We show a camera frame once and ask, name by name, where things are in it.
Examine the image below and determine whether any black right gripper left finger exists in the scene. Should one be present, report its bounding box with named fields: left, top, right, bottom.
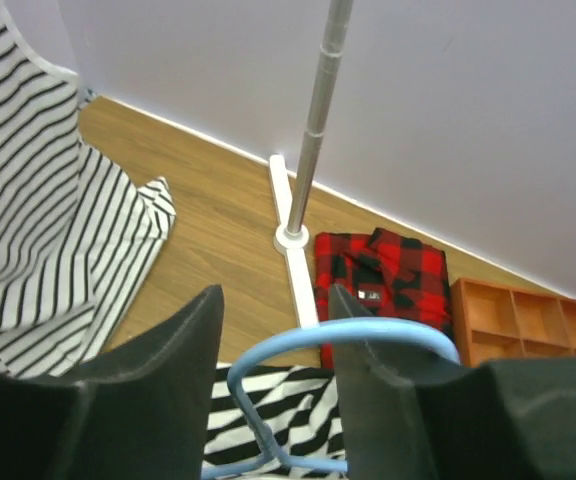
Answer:
left=0, top=285, right=224, bottom=479

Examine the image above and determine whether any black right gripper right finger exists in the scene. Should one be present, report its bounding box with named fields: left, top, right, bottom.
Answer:
left=328, top=283, right=576, bottom=480

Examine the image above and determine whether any wide striped tank top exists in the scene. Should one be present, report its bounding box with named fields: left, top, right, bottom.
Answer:
left=203, top=363, right=346, bottom=468

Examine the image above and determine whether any light blue wire hanger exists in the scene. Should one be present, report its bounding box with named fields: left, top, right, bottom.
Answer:
left=201, top=317, right=461, bottom=479

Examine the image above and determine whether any thin striped tank top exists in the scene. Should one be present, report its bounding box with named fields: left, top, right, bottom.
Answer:
left=0, top=2, right=176, bottom=378

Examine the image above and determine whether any brown wooden compartment organizer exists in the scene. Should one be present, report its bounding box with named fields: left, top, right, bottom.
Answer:
left=451, top=278, right=576, bottom=367

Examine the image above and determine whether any red black plaid shirt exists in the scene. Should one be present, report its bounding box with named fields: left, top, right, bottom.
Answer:
left=314, top=227, right=455, bottom=370

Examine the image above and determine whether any white rack base foot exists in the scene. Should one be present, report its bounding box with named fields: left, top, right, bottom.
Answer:
left=269, top=154, right=319, bottom=328

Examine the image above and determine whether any silver vertical rack pole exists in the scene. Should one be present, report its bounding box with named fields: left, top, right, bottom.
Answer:
left=286, top=0, right=354, bottom=236

